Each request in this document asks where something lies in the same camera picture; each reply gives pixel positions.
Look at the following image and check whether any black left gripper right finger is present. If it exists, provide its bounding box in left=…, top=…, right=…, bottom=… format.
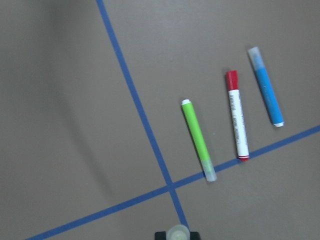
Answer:
left=190, top=231, right=201, bottom=240

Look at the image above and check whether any green highlighter pen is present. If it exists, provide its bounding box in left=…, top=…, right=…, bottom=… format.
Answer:
left=181, top=99, right=217, bottom=182

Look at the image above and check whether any blue marker pen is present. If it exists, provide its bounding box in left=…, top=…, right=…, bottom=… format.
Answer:
left=247, top=46, right=285, bottom=128

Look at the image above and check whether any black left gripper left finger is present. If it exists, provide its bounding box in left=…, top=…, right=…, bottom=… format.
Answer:
left=154, top=231, right=167, bottom=240

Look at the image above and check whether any yellow highlighter pen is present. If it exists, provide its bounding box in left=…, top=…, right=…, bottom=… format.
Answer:
left=166, top=224, right=191, bottom=240

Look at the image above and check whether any white red-capped marker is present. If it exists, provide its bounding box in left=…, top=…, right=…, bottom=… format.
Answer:
left=225, top=70, right=250, bottom=162

